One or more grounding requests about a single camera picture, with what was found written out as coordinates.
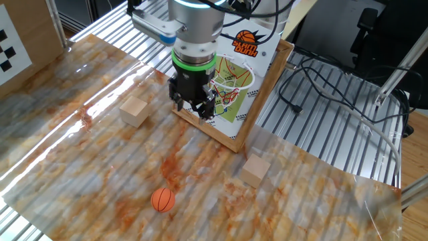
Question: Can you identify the grey cable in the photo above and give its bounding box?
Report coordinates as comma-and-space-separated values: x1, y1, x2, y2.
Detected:
286, 62, 402, 188

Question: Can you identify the aluminium profile post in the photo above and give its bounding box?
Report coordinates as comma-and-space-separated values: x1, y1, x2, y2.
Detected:
45, 0, 69, 50
373, 25, 428, 108

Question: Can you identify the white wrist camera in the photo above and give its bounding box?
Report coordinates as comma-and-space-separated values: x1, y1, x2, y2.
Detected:
131, 8, 186, 47

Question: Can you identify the orange marble pattern mat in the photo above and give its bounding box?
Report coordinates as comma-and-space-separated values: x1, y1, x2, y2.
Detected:
0, 33, 404, 241

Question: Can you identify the long black cable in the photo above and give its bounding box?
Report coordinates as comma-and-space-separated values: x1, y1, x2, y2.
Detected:
293, 45, 417, 125

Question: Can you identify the aluminium profile rail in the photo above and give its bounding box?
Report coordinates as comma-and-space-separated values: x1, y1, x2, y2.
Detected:
399, 173, 428, 210

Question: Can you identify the wooden framed backboard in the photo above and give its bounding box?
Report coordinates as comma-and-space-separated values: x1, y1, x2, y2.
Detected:
172, 21, 295, 154

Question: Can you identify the black office chair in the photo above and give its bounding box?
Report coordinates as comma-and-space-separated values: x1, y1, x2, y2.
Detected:
349, 0, 428, 110

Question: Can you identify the white hoop with net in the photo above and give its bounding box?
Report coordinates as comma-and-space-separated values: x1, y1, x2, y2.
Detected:
209, 53, 256, 117

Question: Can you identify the light wooden cube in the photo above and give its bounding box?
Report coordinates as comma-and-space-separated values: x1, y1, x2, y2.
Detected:
119, 95, 150, 129
239, 153, 272, 189

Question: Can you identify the cardboard panel with checkerboard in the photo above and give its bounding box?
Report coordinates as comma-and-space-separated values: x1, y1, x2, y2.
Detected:
0, 0, 65, 99

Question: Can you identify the black USB cable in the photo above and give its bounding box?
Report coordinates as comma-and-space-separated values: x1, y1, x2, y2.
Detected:
278, 65, 335, 116

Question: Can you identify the small orange basketball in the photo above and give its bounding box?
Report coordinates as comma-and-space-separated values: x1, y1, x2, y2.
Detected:
150, 187, 177, 214

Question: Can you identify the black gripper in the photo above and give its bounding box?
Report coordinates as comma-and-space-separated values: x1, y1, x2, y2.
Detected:
168, 66, 217, 126

